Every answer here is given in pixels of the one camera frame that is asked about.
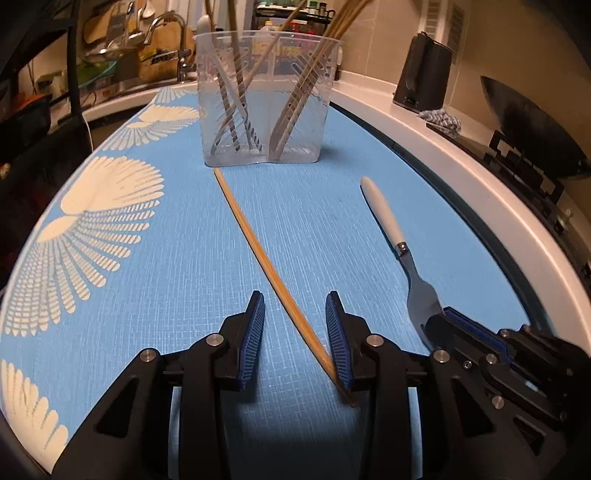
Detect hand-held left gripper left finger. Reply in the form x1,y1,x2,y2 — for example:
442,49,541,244
51,290,267,480

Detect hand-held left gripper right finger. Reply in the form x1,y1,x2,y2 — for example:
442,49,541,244
325,291,520,480

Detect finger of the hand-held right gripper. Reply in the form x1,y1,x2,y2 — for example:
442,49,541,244
441,306,591,385
423,315,571,428

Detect long wooden chopstick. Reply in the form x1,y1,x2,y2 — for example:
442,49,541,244
213,168,359,408

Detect white handled metal fork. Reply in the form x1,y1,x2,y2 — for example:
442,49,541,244
360,176,445,343

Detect clear plastic utensil container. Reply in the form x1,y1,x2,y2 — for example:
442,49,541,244
193,30,347,168

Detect bundle of wooden chopsticks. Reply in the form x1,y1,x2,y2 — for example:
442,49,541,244
205,0,376,162

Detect blue white patterned mat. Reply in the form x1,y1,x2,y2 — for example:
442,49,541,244
0,85,546,480

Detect black gas stove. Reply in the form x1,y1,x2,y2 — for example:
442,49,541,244
480,129,591,280

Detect blue knitted dishcloth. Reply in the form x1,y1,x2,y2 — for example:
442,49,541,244
419,110,463,136

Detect black wok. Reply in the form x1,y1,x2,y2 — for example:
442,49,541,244
480,75,591,179

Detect black knife block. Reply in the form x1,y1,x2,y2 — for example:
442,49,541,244
392,31,454,112

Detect dark oil dispenser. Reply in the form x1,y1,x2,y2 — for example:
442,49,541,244
330,44,345,82

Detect round wooden cutting board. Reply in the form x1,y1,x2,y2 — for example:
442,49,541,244
139,21,186,82

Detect green plastic basin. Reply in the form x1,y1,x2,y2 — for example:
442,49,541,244
76,62,117,86

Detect black condiment rack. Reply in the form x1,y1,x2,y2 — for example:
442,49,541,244
254,0,345,80

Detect chrome kitchen faucet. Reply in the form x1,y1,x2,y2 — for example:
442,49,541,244
143,13,193,84

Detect wall vent grille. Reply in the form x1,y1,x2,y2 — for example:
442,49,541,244
448,2,465,65
425,0,443,38

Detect black shelf frame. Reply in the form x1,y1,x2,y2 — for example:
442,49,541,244
0,25,94,155

